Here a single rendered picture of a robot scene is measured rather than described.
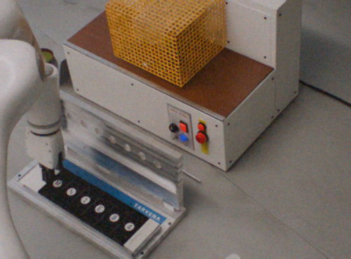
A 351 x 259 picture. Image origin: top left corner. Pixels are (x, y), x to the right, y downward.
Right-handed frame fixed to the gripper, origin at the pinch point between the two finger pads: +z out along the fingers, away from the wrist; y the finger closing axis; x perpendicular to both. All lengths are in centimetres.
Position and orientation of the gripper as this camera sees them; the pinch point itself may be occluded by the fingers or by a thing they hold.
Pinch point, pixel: (48, 173)
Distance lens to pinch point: 196.7
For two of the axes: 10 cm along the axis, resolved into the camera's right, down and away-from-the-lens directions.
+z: -0.4, 8.0, 6.0
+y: 7.8, 4.1, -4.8
